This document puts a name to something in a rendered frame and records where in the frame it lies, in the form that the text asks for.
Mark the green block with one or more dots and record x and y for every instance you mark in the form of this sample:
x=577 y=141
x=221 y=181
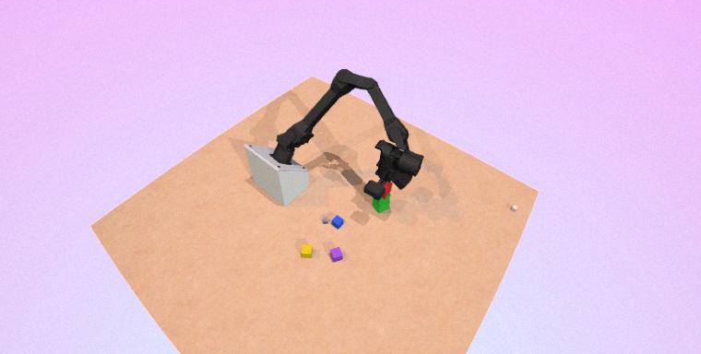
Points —
x=380 y=208
x=383 y=201

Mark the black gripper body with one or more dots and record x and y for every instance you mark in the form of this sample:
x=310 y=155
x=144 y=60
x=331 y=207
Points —
x=377 y=189

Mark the yellow block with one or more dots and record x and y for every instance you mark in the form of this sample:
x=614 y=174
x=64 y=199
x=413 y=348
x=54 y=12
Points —
x=307 y=251

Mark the red block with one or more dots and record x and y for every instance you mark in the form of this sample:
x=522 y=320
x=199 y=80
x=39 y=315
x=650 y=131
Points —
x=388 y=187

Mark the purple block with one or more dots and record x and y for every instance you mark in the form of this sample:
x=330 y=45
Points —
x=336 y=254

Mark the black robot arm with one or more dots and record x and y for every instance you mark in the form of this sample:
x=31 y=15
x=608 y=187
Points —
x=344 y=81

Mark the blue block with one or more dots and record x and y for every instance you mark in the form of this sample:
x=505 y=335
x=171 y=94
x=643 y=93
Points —
x=337 y=221

